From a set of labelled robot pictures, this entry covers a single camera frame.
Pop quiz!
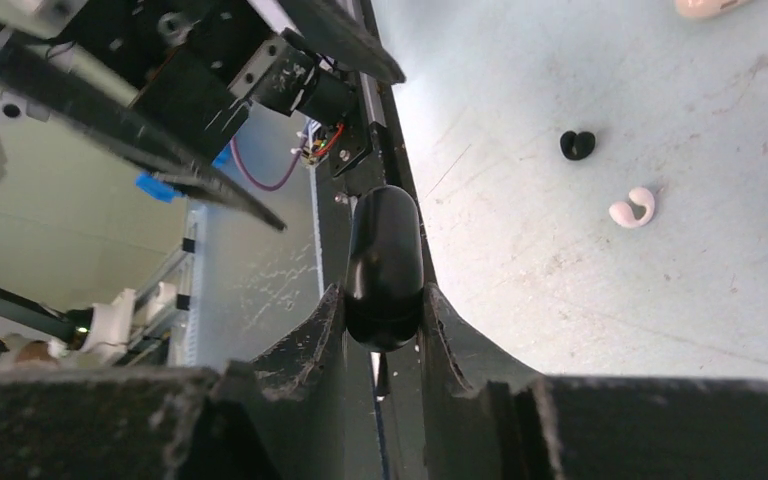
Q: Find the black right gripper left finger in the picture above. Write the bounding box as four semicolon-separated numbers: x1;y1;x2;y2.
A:
0;286;344;479

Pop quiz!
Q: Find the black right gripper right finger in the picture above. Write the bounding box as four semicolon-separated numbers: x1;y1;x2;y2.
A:
421;284;768;479

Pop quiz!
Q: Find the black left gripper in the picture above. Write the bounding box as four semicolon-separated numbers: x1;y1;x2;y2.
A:
0;0;406;232

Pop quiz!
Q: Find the black oval earbud case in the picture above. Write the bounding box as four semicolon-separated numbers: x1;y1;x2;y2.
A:
345;185;425;353

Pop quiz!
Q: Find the black clip earbud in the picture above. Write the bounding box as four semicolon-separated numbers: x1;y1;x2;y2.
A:
559;131;596;161

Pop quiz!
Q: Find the pink square earbud case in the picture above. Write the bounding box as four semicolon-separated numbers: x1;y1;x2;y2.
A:
673;0;751;20

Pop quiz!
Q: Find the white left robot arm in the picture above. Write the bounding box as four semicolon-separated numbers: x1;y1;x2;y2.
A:
0;1;404;366

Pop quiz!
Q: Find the white clip earbud left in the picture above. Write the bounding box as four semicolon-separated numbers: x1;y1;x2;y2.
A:
608;187;656;229

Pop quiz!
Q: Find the white cable duct strip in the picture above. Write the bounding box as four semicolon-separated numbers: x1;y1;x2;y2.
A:
181;203;207;366

